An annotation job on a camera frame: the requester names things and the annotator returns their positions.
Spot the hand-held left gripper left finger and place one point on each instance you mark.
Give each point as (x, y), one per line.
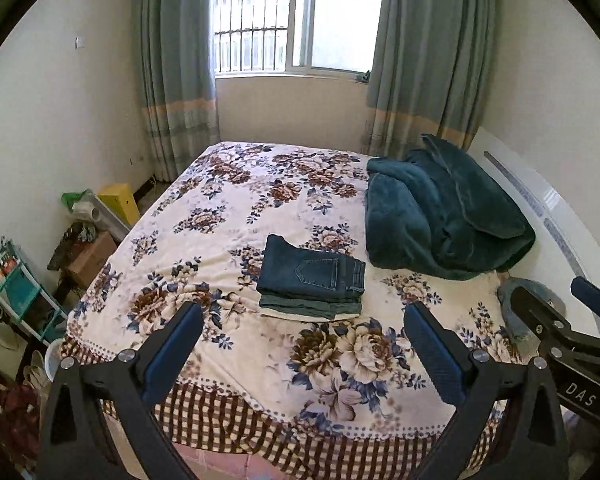
(172, 355)

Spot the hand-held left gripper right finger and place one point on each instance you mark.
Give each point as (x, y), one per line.
(435, 355)

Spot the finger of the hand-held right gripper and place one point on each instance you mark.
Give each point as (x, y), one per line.
(592, 295)
(535, 307)

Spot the dark blue jeans pants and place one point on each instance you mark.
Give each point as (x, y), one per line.
(305, 275)

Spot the denim pillow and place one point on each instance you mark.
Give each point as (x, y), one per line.
(507, 320)

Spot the brown checked bed sheet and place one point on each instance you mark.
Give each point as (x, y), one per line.
(220, 410)

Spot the white headboard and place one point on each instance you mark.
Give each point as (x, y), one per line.
(555, 220)

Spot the white bucket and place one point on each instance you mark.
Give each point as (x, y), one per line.
(55, 360)

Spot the floral bedspread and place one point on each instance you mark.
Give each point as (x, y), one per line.
(205, 240)

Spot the brown cardboard box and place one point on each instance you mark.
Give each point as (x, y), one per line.
(95, 257)

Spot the folded light blue jeans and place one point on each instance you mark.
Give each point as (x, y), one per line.
(300, 308)

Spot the teal fleece blanket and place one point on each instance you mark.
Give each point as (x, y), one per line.
(430, 210)

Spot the grey long box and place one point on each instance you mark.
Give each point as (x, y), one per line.
(107, 220)

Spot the dark patterned cloth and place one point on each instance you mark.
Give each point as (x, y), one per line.
(65, 250)

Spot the yellow box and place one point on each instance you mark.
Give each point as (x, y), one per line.
(121, 202)

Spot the pile of red clothes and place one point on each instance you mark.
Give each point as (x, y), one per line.
(15, 410)

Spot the teal toy shelf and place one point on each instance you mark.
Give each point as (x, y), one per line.
(17, 290)

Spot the green plastic bag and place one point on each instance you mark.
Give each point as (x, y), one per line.
(75, 201)

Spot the grey-green striped curtain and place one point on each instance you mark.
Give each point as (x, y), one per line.
(425, 50)
(180, 70)

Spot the small dark windowsill item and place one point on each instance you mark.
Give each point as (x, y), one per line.
(362, 77)

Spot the barred window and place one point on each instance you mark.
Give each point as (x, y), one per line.
(300, 15)

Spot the wall socket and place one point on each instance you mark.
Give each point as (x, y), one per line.
(137, 159)

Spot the white wall switch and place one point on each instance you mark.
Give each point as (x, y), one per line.
(80, 42)

